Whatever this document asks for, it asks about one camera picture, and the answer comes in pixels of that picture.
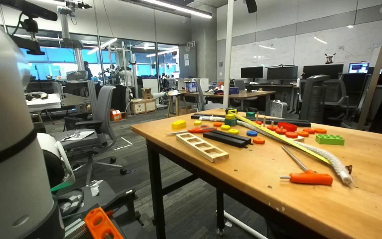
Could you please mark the dog picture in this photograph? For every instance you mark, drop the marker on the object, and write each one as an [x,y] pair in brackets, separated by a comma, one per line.
[330,58]

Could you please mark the camera on mount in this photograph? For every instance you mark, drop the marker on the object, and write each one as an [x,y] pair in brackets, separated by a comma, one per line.
[28,10]

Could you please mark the orange box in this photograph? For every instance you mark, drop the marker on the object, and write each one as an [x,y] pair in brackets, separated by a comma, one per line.
[115,115]

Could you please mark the wooden compartment tray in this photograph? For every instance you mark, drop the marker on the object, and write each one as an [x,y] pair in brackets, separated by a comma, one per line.
[207,152]

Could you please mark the wooden table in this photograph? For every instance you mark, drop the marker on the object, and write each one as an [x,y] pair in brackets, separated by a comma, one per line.
[244,94]

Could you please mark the white pipe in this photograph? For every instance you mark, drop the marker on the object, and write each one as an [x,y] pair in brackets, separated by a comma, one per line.
[244,225]

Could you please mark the white pole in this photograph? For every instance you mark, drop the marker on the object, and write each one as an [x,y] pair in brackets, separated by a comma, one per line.
[228,53]

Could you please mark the white table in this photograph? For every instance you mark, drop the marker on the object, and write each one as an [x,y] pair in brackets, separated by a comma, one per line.
[43,102]

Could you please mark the dark green toy block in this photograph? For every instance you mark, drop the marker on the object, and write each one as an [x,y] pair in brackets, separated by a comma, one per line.
[230,122]

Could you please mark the large yellow toy block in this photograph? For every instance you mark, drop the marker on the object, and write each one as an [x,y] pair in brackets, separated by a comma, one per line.
[178,124]

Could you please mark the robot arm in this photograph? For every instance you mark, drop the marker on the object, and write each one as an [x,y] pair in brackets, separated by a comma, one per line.
[8,159]

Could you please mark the wooden plank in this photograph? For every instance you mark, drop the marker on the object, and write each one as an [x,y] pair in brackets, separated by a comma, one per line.
[373,83]

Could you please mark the yellow tape measure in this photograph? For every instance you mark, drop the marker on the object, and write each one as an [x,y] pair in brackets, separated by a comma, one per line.
[277,136]

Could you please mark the large light green toy block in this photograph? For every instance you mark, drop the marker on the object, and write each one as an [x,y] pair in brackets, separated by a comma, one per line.
[329,139]

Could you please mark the cardboard box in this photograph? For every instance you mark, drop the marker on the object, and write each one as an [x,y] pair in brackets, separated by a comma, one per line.
[146,93]

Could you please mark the white box fan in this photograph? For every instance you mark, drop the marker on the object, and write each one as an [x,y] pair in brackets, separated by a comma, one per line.
[279,109]

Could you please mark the person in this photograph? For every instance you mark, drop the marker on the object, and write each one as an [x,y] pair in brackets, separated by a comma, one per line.
[88,69]

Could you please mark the row of monitors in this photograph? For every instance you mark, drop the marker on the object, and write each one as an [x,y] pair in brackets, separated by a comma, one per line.
[282,72]

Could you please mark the orange plastic clamp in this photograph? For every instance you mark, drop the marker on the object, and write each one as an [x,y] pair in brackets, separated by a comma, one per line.
[99,224]

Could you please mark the black office chair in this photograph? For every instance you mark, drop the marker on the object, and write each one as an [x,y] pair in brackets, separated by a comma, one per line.
[351,89]

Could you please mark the long black bar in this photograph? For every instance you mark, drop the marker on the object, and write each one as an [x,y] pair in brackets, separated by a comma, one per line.
[290,121]

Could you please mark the short black bar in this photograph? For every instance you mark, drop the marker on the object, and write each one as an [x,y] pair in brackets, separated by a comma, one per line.
[227,137]

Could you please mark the red toy block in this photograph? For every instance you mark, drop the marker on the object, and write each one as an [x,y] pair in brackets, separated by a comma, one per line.
[287,126]

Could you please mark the basketball hoop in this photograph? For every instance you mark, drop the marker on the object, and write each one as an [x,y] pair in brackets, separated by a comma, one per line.
[190,45]

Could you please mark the grey office chair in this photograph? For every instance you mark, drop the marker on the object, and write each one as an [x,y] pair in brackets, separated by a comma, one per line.
[103,113]

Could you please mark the small green toy block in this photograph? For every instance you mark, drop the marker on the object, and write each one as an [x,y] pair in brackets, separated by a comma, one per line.
[250,114]

